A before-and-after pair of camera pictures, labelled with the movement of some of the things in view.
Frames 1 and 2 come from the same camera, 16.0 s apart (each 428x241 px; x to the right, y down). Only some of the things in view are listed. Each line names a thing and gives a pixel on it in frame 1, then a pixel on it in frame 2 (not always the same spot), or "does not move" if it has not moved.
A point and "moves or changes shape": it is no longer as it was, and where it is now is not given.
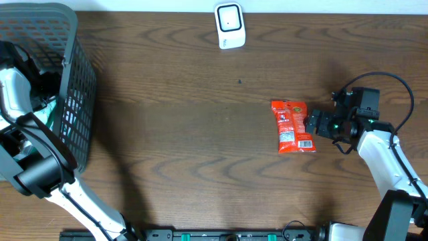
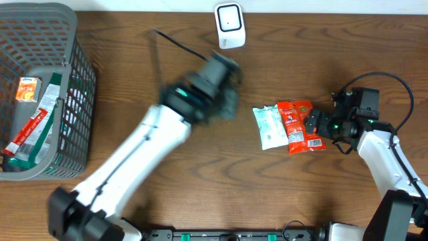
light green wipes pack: x=44 y=114 to x=273 y=131
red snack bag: x=291 y=128 moves or changes shape
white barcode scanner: x=230 y=25 does not move
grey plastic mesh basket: x=47 y=33 does not move
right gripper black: x=326 y=116 does not move
